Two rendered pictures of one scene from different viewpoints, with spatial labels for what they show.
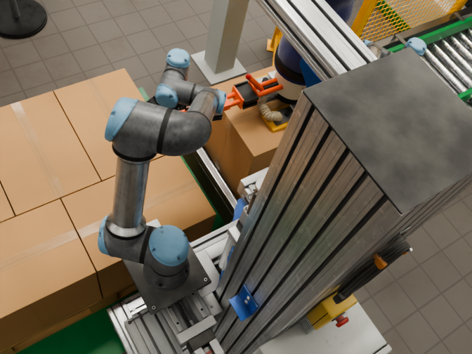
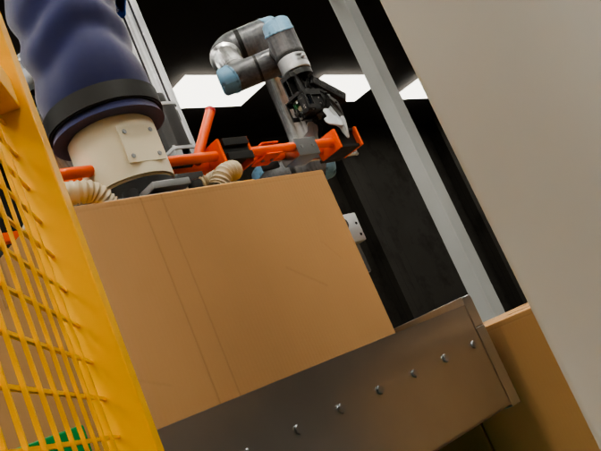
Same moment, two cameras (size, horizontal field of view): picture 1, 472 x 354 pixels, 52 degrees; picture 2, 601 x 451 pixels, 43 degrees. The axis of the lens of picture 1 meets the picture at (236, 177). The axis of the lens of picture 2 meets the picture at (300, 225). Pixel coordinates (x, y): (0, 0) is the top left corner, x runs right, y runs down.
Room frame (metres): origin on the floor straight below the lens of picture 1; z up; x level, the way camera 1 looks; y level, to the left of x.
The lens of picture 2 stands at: (2.90, 0.18, 0.57)
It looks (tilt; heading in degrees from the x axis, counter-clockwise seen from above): 11 degrees up; 181
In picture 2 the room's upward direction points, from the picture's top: 24 degrees counter-clockwise
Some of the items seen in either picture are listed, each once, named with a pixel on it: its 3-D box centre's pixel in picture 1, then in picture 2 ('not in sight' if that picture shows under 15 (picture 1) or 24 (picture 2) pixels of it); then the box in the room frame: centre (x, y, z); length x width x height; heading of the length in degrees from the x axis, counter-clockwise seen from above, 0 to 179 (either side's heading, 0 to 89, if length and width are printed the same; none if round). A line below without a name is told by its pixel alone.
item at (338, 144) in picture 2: not in sight; (339, 143); (1.09, 0.32, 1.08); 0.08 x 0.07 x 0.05; 135
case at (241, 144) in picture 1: (276, 126); (188, 332); (1.50, -0.11, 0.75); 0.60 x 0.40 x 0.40; 136
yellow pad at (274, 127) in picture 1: (299, 109); not in sight; (1.45, -0.17, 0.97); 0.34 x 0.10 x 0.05; 135
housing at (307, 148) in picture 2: not in sight; (299, 151); (1.18, 0.22, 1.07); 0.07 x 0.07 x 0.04; 45
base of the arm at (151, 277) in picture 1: (166, 263); not in sight; (0.54, 0.12, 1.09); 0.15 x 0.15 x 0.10
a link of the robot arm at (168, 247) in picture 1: (166, 248); (275, 180); (0.54, 0.13, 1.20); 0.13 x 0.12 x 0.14; 94
